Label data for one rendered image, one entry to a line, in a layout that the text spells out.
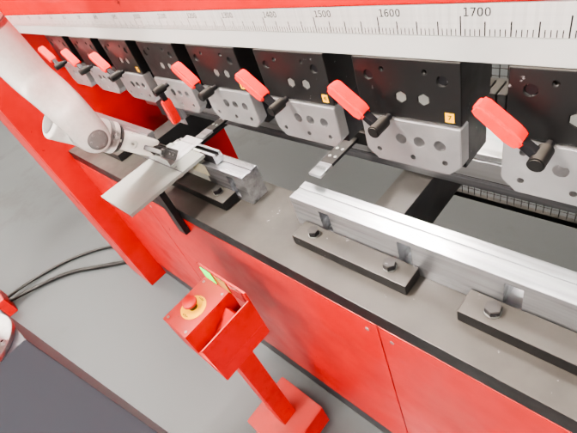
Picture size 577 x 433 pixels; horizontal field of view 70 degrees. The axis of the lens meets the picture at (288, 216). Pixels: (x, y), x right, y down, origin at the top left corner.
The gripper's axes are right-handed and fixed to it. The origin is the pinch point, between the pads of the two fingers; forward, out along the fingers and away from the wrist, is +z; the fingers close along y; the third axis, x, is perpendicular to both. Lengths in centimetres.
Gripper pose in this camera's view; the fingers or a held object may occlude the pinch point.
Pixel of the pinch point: (166, 151)
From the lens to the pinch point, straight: 126.2
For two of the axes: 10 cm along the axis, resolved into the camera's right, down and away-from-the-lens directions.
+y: -7.1, -3.0, 6.3
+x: -3.0, 9.5, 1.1
